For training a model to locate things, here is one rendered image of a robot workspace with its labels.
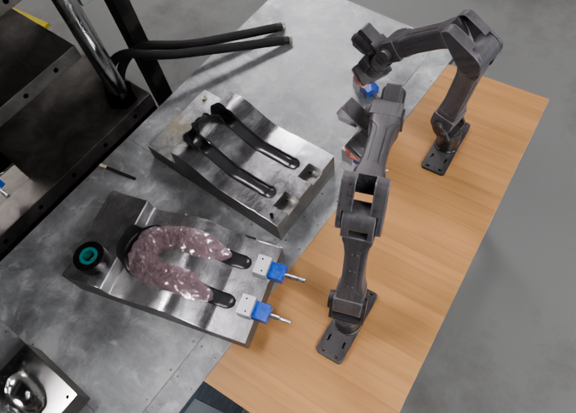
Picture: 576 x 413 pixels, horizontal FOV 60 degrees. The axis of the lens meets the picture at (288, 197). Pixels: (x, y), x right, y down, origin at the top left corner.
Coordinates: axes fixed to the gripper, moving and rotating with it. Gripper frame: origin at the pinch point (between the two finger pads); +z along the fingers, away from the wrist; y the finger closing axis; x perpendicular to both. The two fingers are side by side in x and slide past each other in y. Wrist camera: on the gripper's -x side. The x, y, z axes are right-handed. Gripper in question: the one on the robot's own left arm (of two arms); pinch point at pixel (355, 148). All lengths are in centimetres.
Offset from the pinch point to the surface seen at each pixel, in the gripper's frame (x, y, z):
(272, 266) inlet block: 4.3, 37.1, 5.9
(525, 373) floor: 111, -6, 48
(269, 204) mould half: -6.5, 24.4, 9.4
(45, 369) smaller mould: -20, 90, 18
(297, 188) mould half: -4.0, 16.2, 8.1
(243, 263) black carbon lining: -1.1, 40.4, 11.0
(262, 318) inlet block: 10.1, 48.5, 2.7
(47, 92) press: -87, 33, 65
